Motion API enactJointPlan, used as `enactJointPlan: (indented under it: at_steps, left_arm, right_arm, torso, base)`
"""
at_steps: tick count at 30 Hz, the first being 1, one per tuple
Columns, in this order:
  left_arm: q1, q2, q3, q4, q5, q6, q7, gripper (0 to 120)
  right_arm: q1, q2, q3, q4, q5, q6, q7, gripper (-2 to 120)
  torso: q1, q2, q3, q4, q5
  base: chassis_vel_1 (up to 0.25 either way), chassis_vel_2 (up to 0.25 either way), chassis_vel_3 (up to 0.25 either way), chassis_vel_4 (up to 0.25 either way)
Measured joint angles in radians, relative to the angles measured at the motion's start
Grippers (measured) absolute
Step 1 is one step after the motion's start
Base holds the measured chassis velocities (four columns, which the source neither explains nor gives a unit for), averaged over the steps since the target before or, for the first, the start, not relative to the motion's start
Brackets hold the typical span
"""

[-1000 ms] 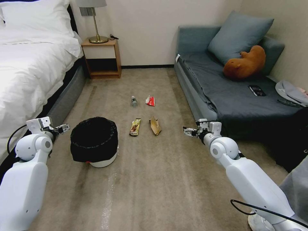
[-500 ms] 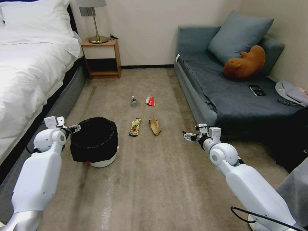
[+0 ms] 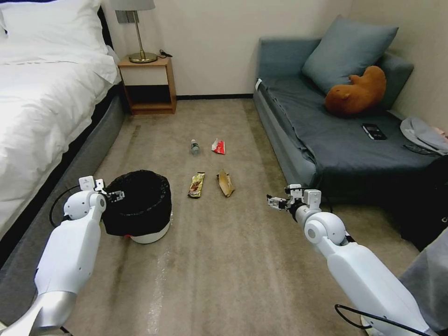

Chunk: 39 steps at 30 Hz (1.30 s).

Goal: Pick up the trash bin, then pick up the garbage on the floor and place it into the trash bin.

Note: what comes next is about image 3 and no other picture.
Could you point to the grey bed base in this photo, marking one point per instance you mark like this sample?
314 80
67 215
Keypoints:
80 147

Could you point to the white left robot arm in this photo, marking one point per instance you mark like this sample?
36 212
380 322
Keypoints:
68 252

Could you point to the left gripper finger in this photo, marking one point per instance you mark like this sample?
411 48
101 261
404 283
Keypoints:
115 193
114 198

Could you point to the brass table lamp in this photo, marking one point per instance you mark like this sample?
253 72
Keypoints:
140 38

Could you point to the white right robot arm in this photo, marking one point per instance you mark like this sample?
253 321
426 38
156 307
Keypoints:
360 273

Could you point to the black bin liner bag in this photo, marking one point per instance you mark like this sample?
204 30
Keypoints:
143 206

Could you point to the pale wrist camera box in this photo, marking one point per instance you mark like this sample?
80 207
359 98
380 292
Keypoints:
99 184
294 189

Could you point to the white pillow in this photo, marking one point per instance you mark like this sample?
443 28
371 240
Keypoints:
52 26

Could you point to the brown plush animal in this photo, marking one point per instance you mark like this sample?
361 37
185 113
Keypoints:
357 96

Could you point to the tan crumpled paper bag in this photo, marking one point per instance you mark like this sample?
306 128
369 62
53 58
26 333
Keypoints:
225 183

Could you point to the white sofa tag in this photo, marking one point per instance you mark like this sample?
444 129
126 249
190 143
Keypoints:
259 85

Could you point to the white round trash bin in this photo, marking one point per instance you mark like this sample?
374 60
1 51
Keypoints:
150 236

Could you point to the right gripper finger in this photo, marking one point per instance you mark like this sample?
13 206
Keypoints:
280 207
278 200

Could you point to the blue grey cushion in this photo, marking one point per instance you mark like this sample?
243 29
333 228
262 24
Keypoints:
346 52

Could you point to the brown snack wrapper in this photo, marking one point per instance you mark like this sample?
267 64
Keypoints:
196 184

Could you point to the white duvet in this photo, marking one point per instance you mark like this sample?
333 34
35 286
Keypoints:
42 115

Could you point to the black phone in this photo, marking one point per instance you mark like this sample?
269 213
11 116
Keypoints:
374 132

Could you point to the red white crumpled wrapper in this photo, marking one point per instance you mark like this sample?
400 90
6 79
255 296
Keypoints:
219 147

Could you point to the blue grey sofa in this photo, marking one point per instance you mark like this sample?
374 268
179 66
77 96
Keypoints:
336 150

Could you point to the wooden nightstand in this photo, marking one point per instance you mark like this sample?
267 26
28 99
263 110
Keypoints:
147 75

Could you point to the grey wall switch panel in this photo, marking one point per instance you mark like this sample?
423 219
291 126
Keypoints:
126 16

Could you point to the grey cap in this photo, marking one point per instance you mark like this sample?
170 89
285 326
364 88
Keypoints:
423 134

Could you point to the black glasses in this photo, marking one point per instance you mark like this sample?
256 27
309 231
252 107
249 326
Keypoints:
418 149

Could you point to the clear plastic bottle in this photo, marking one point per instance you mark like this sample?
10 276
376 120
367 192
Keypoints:
194 147

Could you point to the dark headboard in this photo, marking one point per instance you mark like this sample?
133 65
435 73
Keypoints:
106 29

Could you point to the grey cloth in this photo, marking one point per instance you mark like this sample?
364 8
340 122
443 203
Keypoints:
428 280

